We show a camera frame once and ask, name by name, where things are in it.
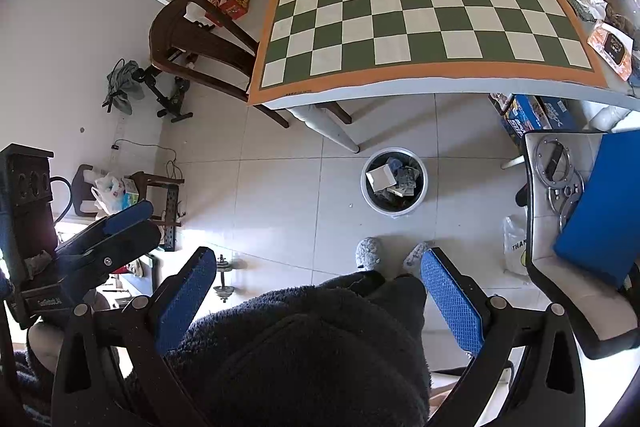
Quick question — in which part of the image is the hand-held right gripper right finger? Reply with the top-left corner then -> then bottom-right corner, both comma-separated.
421,247 -> 586,427

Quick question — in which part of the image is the teal tissue box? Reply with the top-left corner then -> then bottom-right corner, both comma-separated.
122,179 -> 141,208

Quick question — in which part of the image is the person's left forearm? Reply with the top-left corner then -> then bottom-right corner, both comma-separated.
0,319 -> 68,427

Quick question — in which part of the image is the dark wooden stool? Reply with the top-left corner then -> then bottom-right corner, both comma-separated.
72,164 -> 186,228

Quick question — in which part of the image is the orange snack packet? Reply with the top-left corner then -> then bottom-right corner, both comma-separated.
587,23 -> 635,82

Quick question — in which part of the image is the dark wooden chair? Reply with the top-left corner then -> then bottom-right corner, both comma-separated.
150,0 -> 353,128

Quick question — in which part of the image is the blue printed box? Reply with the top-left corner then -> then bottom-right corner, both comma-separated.
500,94 -> 576,145

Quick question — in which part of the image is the white round waste bin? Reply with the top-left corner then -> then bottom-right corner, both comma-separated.
361,148 -> 429,214

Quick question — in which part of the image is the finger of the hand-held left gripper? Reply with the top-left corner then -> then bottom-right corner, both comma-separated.
55,219 -> 162,293
55,199 -> 155,258

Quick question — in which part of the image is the white table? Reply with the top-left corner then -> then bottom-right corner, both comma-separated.
202,0 -> 640,155

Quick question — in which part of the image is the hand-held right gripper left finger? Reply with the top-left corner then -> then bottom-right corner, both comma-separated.
50,247 -> 218,427

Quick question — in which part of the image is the grey bag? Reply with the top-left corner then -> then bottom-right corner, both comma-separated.
102,59 -> 146,115

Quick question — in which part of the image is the black power strip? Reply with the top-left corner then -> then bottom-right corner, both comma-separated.
161,184 -> 182,253

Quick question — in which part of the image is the white chair with black frame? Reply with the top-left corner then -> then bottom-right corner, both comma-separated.
501,131 -> 640,360

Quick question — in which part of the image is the grey fuzzy slipper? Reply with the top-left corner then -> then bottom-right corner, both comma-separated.
355,237 -> 385,272
402,241 -> 433,270

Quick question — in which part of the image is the printed packet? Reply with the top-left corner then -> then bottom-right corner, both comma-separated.
395,164 -> 418,198

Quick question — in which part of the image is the white plastic bag yellow print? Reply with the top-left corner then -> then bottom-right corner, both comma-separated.
502,214 -> 533,277

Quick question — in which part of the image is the metal dumbbell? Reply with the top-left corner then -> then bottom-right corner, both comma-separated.
214,256 -> 247,304

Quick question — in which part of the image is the blue panel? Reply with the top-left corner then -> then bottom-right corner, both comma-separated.
552,131 -> 640,288

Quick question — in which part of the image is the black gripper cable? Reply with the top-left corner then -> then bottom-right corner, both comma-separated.
50,176 -> 76,220

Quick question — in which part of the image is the white cardboard box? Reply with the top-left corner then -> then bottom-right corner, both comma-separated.
366,164 -> 396,192

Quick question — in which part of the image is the white printed plastic bag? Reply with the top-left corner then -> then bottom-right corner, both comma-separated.
91,173 -> 126,214

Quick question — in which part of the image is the black pedal exerciser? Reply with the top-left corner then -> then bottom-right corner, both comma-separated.
135,67 -> 193,124

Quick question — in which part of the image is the green white checkered mat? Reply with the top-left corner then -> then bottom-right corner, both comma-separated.
246,0 -> 607,108

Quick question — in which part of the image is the metal ring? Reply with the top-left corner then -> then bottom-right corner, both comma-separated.
547,177 -> 586,228
532,136 -> 576,185

